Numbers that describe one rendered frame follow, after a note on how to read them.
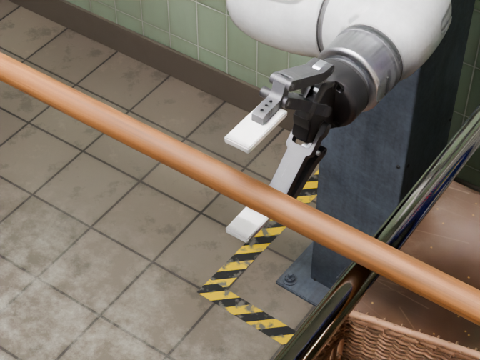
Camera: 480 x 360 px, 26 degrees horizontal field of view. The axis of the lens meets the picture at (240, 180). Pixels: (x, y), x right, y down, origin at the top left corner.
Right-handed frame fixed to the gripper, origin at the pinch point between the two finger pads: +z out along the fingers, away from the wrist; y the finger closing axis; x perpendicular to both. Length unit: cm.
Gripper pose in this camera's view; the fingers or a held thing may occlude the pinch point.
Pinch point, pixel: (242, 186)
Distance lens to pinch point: 108.8
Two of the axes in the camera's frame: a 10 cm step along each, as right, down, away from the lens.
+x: -8.2, -4.1, 4.0
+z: -5.8, 5.8, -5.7
